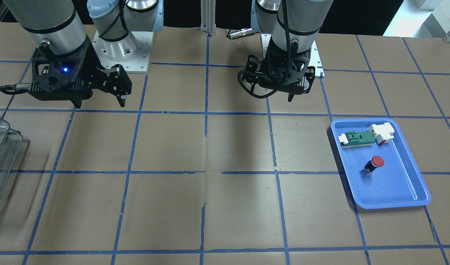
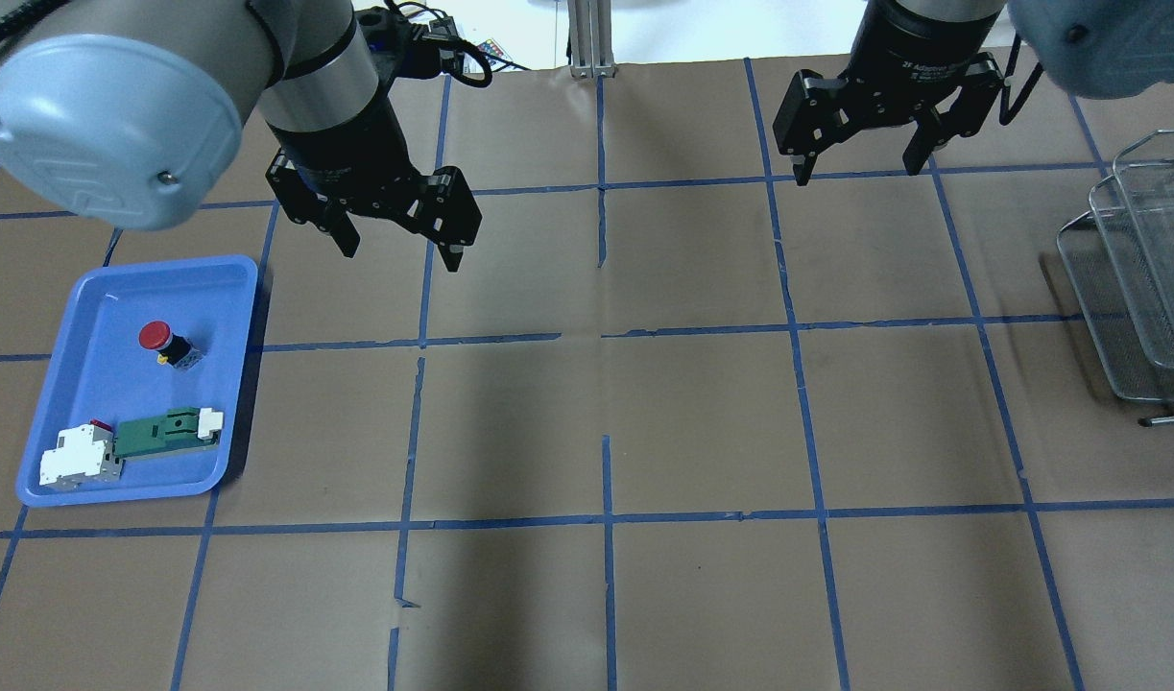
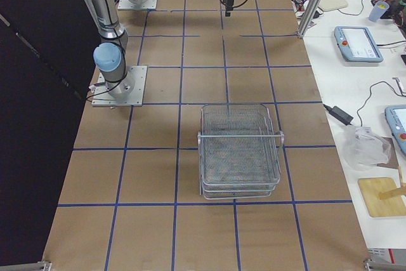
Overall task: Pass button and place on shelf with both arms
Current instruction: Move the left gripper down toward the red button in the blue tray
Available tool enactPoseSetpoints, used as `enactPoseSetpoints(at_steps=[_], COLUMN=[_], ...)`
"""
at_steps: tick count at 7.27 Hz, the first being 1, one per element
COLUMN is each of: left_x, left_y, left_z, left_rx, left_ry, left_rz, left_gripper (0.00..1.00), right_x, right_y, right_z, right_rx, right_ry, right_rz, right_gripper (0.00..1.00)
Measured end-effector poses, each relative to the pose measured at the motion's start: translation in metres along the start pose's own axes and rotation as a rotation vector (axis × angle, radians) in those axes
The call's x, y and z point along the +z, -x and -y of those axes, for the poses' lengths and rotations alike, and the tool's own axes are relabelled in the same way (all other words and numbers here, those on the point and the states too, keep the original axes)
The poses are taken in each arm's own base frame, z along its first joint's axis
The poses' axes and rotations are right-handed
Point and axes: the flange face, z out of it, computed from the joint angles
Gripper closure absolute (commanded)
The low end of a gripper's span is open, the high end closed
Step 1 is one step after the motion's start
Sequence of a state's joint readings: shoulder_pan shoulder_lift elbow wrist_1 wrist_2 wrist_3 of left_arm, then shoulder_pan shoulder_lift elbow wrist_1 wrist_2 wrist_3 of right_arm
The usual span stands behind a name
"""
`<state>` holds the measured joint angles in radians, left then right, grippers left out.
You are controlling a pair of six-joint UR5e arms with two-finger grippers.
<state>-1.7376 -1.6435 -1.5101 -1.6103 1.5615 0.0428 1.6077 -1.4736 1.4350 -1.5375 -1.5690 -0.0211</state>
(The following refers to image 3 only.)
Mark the blue teach pendant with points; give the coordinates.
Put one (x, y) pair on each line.
(395, 117)
(356, 44)

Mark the light blue plastic cup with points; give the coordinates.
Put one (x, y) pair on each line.
(378, 10)

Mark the black power adapter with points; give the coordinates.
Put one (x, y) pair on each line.
(340, 115)

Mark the clear plastic bag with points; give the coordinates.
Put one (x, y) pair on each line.
(363, 147)

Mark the wooden cutting board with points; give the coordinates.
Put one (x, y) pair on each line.
(382, 197)

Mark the silver wire mesh shelf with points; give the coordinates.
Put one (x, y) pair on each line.
(238, 151)

